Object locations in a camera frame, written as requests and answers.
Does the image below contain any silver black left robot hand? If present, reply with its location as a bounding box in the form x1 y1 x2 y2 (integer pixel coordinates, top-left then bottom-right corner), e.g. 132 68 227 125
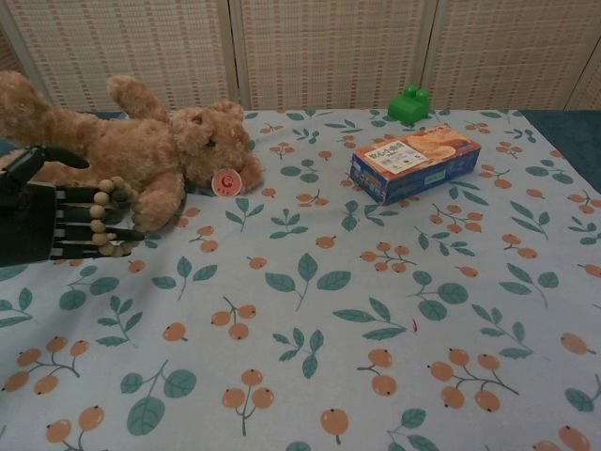
0 144 146 269

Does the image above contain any wooden bead bracelet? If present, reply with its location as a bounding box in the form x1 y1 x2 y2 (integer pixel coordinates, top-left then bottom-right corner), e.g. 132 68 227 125
88 176 145 258

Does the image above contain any brown plush teddy bear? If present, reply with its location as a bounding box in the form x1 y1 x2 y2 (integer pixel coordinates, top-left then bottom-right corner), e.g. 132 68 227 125
0 70 264 232

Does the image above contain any floral leaf print tablecloth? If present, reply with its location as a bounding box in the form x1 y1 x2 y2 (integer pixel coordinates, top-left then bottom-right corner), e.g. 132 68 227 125
0 108 601 451

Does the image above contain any woven bamboo folding screen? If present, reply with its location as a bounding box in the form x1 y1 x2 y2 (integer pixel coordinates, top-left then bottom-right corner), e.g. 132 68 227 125
0 0 601 114

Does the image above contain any orange blue biscuit box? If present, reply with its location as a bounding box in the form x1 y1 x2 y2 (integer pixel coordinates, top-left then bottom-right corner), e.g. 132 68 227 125
349 129 484 206

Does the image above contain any green plastic toy block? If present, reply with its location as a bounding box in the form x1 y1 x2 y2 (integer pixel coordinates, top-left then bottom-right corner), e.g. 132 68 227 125
387 83 432 127

